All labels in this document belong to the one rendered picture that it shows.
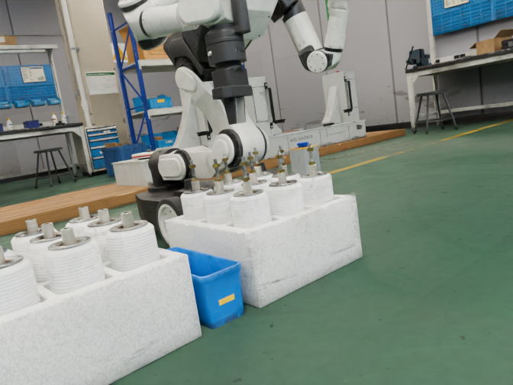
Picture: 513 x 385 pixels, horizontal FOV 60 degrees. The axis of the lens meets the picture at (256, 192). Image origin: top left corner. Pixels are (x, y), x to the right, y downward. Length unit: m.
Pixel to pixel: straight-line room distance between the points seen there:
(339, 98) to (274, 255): 3.96
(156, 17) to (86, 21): 6.69
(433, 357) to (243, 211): 0.50
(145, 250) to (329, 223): 0.50
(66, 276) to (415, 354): 0.61
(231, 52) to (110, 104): 6.68
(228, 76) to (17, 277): 0.58
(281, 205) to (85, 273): 0.50
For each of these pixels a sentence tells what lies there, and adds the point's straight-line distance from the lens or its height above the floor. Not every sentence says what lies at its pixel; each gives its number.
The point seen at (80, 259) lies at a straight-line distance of 0.84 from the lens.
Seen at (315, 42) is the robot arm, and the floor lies 0.67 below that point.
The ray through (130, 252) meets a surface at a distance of 0.89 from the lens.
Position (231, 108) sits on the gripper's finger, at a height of 0.46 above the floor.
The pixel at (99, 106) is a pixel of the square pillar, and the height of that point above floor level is 1.02.
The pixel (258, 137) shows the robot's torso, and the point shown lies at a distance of 1.61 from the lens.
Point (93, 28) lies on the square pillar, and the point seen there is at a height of 2.22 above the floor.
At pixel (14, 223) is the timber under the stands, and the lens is 2.89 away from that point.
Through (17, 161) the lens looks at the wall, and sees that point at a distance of 9.46.
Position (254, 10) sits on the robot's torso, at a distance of 1.56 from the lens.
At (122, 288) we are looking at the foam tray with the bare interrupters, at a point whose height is 0.16.
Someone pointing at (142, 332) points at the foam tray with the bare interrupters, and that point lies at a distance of 0.89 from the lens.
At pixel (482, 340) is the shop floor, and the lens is 0.88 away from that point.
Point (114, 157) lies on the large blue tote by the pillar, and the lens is 5.79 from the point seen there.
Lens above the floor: 0.42
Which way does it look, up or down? 9 degrees down
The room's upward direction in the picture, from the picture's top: 9 degrees counter-clockwise
